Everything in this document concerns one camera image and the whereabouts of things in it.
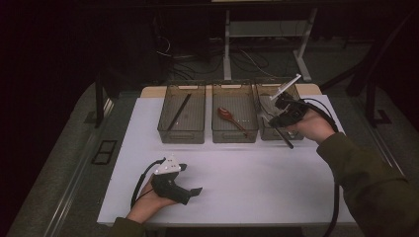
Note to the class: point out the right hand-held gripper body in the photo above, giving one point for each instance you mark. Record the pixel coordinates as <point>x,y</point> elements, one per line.
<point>293,112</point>

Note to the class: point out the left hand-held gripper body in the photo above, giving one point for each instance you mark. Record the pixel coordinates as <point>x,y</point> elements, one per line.
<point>168,187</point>

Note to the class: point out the transparent grey storage bin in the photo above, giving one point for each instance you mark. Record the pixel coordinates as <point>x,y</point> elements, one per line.
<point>194,112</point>
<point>234,98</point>
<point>267,131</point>

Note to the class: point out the silver metal fork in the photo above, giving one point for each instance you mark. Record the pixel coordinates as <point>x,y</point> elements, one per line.
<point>263,113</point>

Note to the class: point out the reddish brown wooden spoon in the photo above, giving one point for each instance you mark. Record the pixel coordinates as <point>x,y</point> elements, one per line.
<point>225,114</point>

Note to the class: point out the person's right hand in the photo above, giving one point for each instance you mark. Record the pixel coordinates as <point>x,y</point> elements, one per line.
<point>313,126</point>

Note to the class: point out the person's left hand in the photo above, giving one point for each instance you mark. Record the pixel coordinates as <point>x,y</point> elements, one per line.
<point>148,204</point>

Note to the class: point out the white table cover board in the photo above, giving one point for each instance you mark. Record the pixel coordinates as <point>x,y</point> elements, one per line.
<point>247,184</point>

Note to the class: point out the black upright stand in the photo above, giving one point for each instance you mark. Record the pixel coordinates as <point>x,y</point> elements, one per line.
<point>99,105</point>

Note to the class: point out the white metal stand frame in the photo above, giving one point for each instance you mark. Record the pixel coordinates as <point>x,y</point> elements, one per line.
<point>227,49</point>

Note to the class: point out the black angled stand frame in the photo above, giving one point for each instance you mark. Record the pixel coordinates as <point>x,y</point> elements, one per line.
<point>370,98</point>

